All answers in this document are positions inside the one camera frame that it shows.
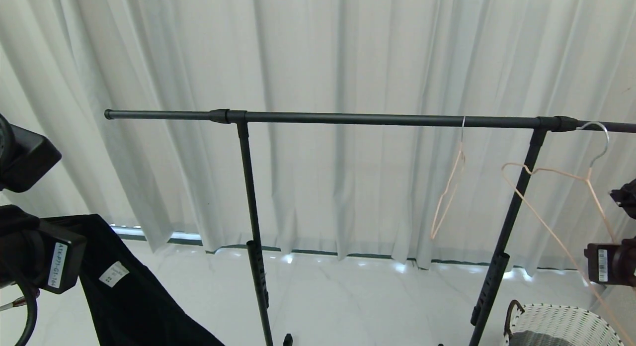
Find black clothes rack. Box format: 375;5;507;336
104;108;636;346

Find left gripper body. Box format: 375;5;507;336
0;205;88;295

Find pink clothes hanger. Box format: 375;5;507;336
430;118;467;240
501;121;636;346

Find white laundry basket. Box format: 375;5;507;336
503;300;628;346

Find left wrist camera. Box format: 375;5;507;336
0;112;63;193

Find white curtain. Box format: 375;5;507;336
0;0;636;278

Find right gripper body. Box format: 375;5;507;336
584;237;636;288

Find black garment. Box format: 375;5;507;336
44;214;225;346

